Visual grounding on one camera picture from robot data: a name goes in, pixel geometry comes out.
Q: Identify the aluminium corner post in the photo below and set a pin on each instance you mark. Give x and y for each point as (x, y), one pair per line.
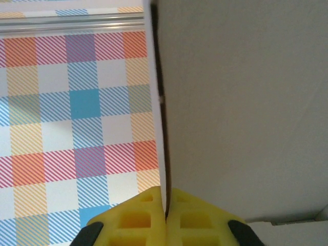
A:
(64, 23)

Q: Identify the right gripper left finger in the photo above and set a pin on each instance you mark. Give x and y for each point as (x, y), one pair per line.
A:
(133, 223)

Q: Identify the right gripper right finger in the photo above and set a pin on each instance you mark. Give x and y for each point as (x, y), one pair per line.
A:
(200, 223)

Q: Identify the white paper box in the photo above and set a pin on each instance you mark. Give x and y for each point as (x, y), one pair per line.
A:
(243, 102)

